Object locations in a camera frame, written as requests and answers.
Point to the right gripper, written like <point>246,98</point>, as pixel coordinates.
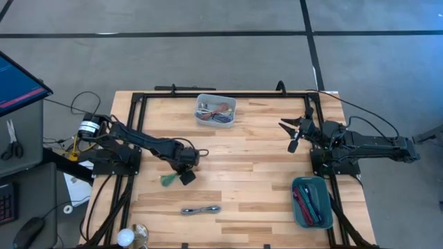
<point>306,129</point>

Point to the white tape roll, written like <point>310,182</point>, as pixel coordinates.
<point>65,209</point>

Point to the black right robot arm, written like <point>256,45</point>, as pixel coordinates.
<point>373,148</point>

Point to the white paper sheet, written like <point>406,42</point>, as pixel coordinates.
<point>79,188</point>

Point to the white plastic bin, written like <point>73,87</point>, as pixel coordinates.
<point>199,122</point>

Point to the black frame bracket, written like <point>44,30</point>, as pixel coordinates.
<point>266,246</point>

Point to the teal plastic bin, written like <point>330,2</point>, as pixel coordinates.
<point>323,193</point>

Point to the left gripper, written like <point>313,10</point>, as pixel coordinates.
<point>187,159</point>

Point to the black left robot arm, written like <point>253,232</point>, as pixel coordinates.
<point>145,141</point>

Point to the white light bulb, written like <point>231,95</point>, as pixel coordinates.
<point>125,237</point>

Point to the dark grey desk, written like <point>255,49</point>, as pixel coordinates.
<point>34,193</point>

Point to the silver round lamp base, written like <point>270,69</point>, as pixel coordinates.
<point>140,232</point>

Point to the black computer mouse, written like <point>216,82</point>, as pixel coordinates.
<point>27,232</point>

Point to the computer monitor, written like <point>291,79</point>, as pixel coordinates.
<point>17,83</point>

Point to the black keyboard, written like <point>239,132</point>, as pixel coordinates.
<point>7,204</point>

